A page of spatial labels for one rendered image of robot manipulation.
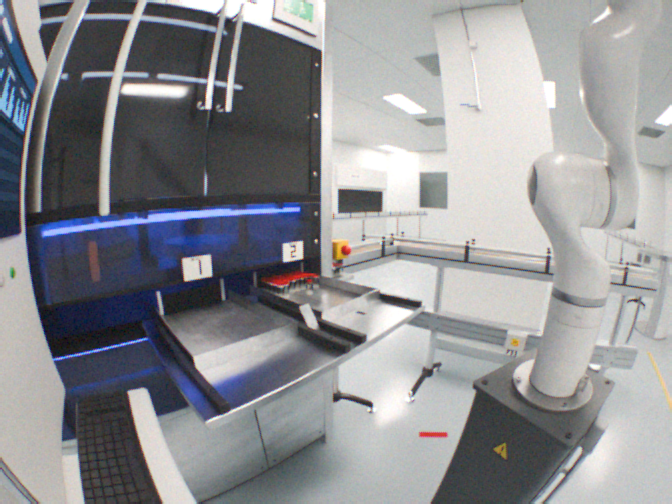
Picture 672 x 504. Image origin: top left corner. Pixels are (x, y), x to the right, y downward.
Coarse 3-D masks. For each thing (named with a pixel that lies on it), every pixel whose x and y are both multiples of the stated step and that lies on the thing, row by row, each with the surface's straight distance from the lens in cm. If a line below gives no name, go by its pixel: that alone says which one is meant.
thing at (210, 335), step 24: (192, 312) 87; (216, 312) 85; (240, 312) 83; (264, 312) 77; (192, 336) 71; (216, 336) 70; (240, 336) 69; (264, 336) 62; (288, 336) 66; (192, 360) 57; (216, 360) 58
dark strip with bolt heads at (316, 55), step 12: (312, 60) 115; (312, 72) 112; (312, 84) 110; (312, 96) 108; (312, 108) 107; (312, 120) 105; (312, 132) 104; (312, 144) 103; (312, 156) 103; (312, 168) 102; (312, 180) 102; (312, 192) 101
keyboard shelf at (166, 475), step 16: (144, 400) 66; (144, 416) 62; (144, 432) 58; (160, 432) 58; (144, 448) 55; (160, 448) 54; (64, 464) 61; (160, 464) 52; (64, 480) 58; (80, 480) 56; (160, 480) 49; (176, 480) 49; (80, 496) 54; (176, 496) 47; (192, 496) 47
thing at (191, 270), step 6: (186, 258) 78; (192, 258) 78; (198, 258) 79; (204, 258) 79; (210, 258) 80; (186, 264) 78; (192, 264) 78; (198, 264) 79; (204, 264) 80; (210, 264) 80; (186, 270) 78; (192, 270) 79; (198, 270) 79; (204, 270) 80; (210, 270) 81; (186, 276) 78; (192, 276) 79; (198, 276) 80; (204, 276) 80
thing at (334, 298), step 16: (256, 288) 94; (320, 288) 102; (336, 288) 102; (352, 288) 97; (368, 288) 93; (288, 304) 82; (304, 304) 87; (320, 304) 86; (336, 304) 86; (352, 304) 81
